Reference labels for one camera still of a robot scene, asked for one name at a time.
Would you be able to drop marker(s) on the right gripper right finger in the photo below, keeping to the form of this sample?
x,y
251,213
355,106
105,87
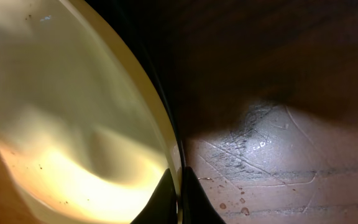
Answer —
x,y
197,208

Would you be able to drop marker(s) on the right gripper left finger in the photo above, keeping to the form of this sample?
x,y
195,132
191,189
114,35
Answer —
x,y
162,206

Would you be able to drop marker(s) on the yellow plate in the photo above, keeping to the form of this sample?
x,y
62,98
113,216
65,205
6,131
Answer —
x,y
84,135

